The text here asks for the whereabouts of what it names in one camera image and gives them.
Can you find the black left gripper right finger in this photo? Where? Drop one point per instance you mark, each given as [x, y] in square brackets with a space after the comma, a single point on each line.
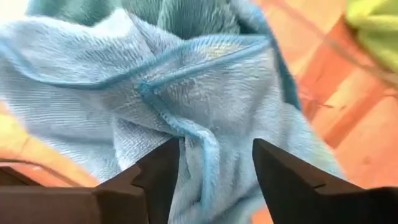
[311, 205]

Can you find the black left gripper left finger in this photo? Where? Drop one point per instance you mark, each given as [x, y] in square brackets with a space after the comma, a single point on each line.
[124, 202]

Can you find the blue microfiber towel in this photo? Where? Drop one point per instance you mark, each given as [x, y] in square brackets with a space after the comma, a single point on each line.
[124, 93]
[186, 15]

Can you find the green microfiber towel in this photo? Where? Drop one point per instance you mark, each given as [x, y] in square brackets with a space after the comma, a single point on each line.
[376, 31]

